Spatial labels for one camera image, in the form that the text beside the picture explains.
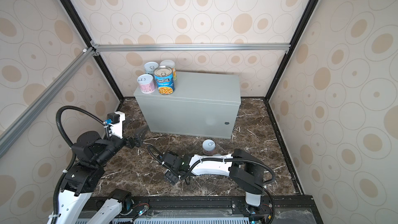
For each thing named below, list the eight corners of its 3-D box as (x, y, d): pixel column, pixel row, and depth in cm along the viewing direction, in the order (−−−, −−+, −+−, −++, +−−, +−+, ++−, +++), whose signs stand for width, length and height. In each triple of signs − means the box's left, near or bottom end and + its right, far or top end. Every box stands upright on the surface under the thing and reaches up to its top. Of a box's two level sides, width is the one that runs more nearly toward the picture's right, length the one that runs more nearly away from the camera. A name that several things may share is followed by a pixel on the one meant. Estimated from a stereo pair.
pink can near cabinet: (202, 156, 91) (202, 152, 87) (202, 142, 97) (202, 138, 93) (215, 156, 91) (215, 152, 87) (214, 142, 97) (215, 138, 93)
